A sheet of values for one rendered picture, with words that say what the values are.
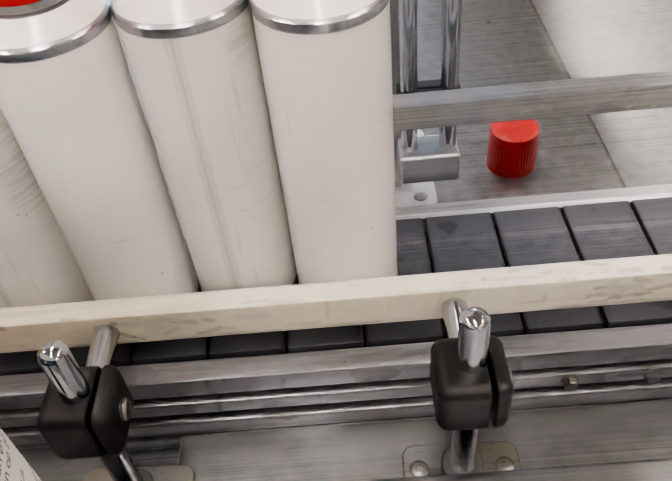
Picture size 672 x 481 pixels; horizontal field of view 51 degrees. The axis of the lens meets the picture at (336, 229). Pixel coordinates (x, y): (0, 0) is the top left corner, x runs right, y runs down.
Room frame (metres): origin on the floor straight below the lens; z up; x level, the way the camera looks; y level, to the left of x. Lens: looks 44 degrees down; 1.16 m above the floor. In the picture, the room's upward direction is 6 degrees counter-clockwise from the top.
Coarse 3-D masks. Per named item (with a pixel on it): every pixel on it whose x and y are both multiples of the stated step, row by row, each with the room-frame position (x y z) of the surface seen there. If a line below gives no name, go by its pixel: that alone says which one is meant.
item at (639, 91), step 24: (648, 72) 0.29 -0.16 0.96; (408, 96) 0.29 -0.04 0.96; (432, 96) 0.28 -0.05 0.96; (456, 96) 0.28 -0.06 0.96; (480, 96) 0.28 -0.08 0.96; (504, 96) 0.28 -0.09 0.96; (528, 96) 0.28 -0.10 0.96; (552, 96) 0.28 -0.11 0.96; (576, 96) 0.28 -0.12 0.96; (600, 96) 0.27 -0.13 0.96; (624, 96) 0.27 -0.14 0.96; (648, 96) 0.27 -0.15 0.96; (408, 120) 0.28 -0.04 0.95; (432, 120) 0.28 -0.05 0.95; (456, 120) 0.28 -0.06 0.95; (480, 120) 0.28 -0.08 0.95; (504, 120) 0.28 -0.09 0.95
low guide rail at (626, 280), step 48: (288, 288) 0.21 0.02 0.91; (336, 288) 0.21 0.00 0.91; (384, 288) 0.21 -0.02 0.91; (432, 288) 0.21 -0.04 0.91; (480, 288) 0.20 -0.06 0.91; (528, 288) 0.20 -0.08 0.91; (576, 288) 0.20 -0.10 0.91; (624, 288) 0.20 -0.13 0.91; (0, 336) 0.21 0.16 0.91; (48, 336) 0.21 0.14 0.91; (144, 336) 0.21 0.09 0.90; (192, 336) 0.21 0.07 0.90
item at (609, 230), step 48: (432, 240) 0.27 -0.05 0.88; (480, 240) 0.26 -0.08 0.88; (528, 240) 0.26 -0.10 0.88; (576, 240) 0.26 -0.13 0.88; (624, 240) 0.25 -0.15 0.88; (240, 336) 0.22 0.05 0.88; (288, 336) 0.21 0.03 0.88; (336, 336) 0.21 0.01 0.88; (384, 336) 0.21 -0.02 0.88; (432, 336) 0.21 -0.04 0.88
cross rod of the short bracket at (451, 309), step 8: (448, 304) 0.20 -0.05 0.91; (456, 304) 0.20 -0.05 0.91; (464, 304) 0.20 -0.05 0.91; (448, 312) 0.20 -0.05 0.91; (456, 312) 0.19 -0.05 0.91; (448, 320) 0.19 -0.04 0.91; (456, 320) 0.19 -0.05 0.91; (448, 328) 0.19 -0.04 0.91; (456, 328) 0.19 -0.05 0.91; (448, 336) 0.18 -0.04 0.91; (456, 336) 0.18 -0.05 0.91
